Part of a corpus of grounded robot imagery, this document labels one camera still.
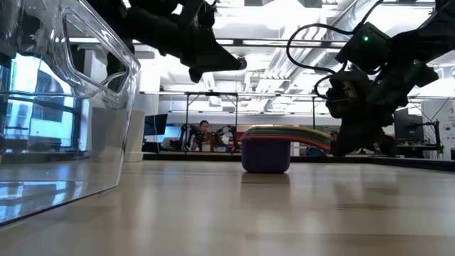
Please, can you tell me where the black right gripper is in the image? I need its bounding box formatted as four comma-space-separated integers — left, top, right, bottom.
325, 60, 440, 156

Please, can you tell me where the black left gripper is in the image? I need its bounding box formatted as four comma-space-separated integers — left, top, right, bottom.
124, 0, 243, 85

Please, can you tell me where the red measuring cup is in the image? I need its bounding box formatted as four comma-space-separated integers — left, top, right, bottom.
241, 134, 332, 152

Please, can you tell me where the green measuring cup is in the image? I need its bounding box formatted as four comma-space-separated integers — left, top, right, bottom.
244, 127, 333, 143

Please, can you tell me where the navy measuring cup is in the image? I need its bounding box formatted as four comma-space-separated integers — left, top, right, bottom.
240, 137, 291, 174

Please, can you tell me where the clear plastic basket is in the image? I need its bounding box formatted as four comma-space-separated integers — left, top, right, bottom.
0, 0, 142, 227

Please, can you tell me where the black computer monitor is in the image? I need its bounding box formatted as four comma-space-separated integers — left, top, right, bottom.
144, 113, 168, 137
393, 108, 424, 143

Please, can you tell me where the person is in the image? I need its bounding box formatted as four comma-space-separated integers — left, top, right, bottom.
306, 130, 338, 156
190, 119, 214, 152

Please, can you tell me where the black metal frame stand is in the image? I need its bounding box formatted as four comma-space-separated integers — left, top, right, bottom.
184, 91, 239, 143

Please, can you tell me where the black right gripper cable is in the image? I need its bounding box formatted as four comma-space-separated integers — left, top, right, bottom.
286, 23, 356, 100

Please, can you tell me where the black aluminium table frame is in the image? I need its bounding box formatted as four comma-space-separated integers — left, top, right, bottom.
141, 151, 455, 172

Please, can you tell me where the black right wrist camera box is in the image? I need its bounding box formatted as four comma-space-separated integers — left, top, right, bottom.
336, 21, 392, 74

